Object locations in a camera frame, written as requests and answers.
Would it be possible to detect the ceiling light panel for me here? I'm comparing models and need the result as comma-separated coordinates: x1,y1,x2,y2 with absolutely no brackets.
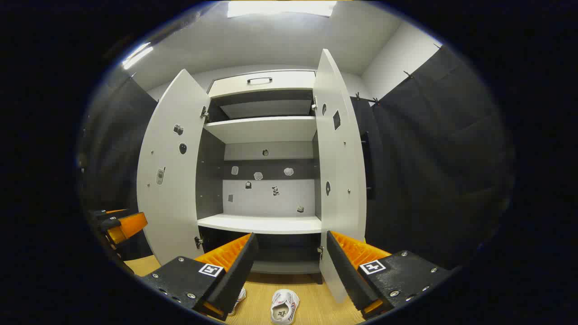
121,42,154,70
226,0,337,19

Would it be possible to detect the white shoe cabinet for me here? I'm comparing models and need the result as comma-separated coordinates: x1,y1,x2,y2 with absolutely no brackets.
196,69,326,285

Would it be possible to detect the white cabinet shelf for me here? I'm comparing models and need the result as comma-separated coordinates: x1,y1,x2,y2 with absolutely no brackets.
197,214,322,234
203,116,317,144

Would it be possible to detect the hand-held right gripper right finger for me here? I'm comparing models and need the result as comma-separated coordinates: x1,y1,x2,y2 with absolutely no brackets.
326,230,454,320

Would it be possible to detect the white shoe cabinet door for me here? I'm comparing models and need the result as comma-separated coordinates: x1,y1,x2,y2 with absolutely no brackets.
137,69,211,265
312,49,367,304

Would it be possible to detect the white cabinet drawer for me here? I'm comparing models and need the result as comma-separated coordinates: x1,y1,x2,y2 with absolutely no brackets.
208,70,317,98

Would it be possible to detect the white canvas shoe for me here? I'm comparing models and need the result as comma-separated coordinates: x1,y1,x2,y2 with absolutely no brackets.
227,288,247,316
270,289,300,325

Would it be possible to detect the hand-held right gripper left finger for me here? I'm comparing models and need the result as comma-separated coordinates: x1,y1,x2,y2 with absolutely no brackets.
135,232,259,322

